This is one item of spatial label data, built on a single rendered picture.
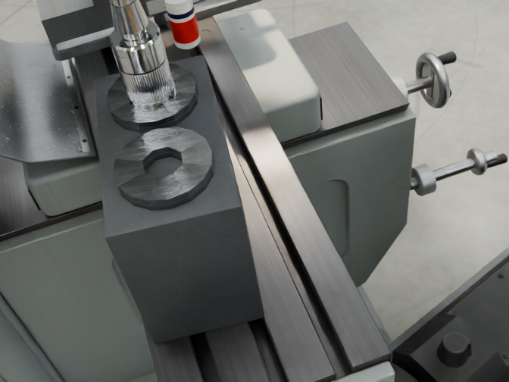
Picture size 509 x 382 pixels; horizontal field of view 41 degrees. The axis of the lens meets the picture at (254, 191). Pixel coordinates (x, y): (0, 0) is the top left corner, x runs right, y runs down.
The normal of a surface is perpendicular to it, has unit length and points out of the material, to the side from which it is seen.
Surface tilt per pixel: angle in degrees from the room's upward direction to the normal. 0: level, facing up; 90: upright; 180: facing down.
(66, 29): 90
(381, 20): 0
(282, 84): 0
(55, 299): 90
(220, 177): 0
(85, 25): 90
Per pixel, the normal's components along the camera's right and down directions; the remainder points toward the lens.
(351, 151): 0.32, 0.69
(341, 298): -0.11, -0.65
